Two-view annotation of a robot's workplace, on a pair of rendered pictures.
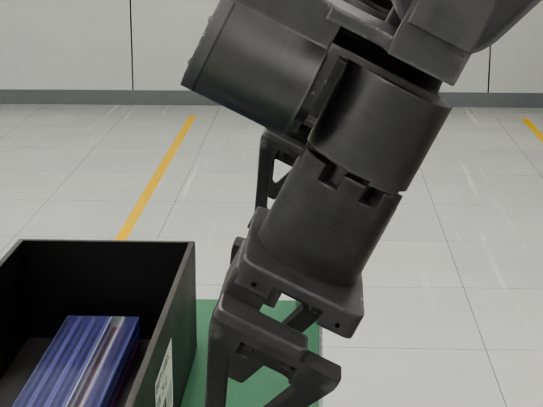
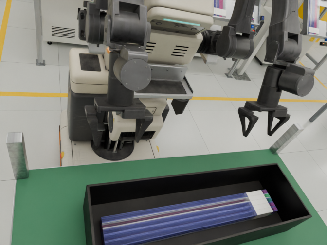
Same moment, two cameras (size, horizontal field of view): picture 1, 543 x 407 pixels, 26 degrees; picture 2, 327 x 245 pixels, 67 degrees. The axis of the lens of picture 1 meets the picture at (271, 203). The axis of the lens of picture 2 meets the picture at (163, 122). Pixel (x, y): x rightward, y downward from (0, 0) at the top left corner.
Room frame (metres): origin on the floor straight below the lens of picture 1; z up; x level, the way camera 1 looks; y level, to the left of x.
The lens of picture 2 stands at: (1.16, 0.34, 1.57)
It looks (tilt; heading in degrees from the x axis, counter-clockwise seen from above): 44 degrees down; 233
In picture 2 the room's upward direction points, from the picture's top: 24 degrees clockwise
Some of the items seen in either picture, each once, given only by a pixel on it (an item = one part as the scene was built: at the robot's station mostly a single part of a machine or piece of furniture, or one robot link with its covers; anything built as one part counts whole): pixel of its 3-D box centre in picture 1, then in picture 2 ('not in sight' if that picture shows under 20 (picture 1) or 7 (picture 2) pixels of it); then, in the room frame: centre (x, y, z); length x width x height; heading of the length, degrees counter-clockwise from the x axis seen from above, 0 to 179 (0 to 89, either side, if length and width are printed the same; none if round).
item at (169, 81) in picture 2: not in sight; (153, 90); (0.78, -0.31, 0.99); 0.28 x 0.16 x 0.22; 177
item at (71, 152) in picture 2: not in sight; (110, 153); (0.77, -0.60, 0.16); 0.67 x 0.64 x 0.25; 87
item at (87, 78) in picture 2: not in sight; (118, 98); (0.77, -0.69, 0.59); 0.55 x 0.34 x 0.83; 177
